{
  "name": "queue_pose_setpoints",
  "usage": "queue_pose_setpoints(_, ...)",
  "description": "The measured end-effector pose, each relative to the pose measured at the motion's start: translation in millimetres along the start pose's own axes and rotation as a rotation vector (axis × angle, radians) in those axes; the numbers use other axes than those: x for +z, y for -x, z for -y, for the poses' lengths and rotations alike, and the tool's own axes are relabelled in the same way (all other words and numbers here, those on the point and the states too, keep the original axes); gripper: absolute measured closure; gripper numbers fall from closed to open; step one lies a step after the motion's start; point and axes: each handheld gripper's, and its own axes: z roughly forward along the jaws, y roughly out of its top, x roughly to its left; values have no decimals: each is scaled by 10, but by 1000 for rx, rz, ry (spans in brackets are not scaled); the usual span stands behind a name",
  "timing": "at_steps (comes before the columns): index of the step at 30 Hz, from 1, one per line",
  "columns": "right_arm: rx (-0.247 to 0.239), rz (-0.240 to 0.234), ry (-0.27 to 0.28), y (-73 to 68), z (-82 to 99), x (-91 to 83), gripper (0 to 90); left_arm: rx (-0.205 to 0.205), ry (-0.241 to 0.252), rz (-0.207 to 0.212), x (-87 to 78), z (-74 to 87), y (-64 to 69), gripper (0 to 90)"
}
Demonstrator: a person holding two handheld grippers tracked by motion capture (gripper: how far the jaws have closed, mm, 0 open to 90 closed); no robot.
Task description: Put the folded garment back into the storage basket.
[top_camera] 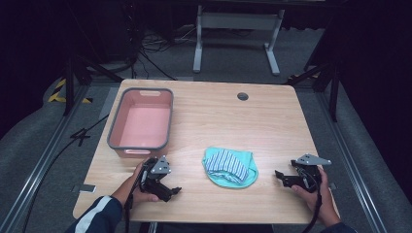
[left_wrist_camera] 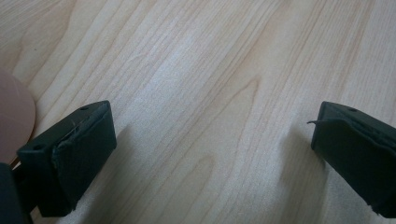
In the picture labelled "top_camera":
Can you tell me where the aluminium floor rail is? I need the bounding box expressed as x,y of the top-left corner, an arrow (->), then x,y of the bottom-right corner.
0,84 -> 91,233
315,91 -> 389,233

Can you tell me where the black floor cable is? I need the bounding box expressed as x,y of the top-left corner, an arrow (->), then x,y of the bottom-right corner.
18,114 -> 110,233

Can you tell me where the person's right hand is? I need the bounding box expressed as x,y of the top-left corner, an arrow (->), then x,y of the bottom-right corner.
291,166 -> 342,228

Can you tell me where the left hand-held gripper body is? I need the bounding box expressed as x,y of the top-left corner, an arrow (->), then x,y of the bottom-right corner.
139,154 -> 173,196

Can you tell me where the teal and striped cloth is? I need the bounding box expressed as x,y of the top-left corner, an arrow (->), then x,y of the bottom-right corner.
201,147 -> 259,190

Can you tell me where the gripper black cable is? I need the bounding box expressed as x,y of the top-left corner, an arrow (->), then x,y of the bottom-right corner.
123,168 -> 146,233
301,167 -> 324,233

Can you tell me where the black tape cross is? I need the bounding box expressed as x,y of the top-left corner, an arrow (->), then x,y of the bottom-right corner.
69,127 -> 92,148

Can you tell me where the grey floor tape piece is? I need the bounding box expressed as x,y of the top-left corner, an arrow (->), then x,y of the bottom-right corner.
71,183 -> 97,195

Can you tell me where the person's left hand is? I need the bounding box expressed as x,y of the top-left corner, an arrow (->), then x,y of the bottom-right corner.
111,161 -> 160,209

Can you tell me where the grey metal stand frame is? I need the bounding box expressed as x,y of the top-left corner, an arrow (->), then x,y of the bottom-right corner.
192,4 -> 287,78

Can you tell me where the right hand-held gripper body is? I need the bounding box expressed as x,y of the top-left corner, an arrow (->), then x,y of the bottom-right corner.
284,153 -> 332,194

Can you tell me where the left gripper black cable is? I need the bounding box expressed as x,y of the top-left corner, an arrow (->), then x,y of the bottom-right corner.
123,168 -> 146,233

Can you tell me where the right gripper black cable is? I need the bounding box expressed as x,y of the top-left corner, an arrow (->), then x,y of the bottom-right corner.
301,167 -> 324,233

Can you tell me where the yellow and black floor tape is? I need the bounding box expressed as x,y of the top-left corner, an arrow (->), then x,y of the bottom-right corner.
47,79 -> 94,105

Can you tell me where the bundle of black cables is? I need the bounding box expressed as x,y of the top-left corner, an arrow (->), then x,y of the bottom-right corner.
129,6 -> 198,82

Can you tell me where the pink basin with grey rim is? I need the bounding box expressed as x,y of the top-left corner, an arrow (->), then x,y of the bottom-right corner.
106,86 -> 175,159

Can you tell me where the black tripod stand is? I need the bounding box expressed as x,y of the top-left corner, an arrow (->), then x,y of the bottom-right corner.
284,59 -> 342,123
61,52 -> 124,117

